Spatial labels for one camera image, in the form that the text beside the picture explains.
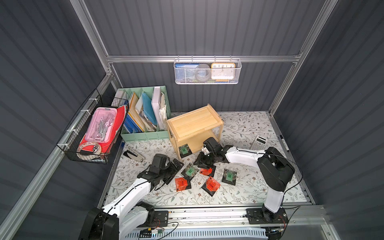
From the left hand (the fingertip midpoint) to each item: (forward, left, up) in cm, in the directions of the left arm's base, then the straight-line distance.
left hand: (179, 168), depth 84 cm
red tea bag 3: (-8, -18, -7) cm, 21 cm away
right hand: (+4, -10, -1) cm, 11 cm away
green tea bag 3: (-3, -29, -6) cm, 30 cm away
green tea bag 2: (+2, -7, -6) cm, 9 cm away
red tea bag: (-6, -1, -6) cm, 9 cm away
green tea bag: (+14, -2, -4) cm, 15 cm away
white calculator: (+21, -54, -6) cm, 58 cm away
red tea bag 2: (+1, -17, -6) cm, 18 cm away
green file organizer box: (+33, +21, +12) cm, 41 cm away
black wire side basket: (-1, +43, +29) cm, 51 cm away
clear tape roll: (-1, +35, +21) cm, 41 cm away
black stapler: (+11, +30, -4) cm, 32 cm away
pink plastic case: (+11, +37, +24) cm, 45 cm away
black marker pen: (+23, -74, -10) cm, 78 cm away
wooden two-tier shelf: (+18, -8, +14) cm, 25 cm away
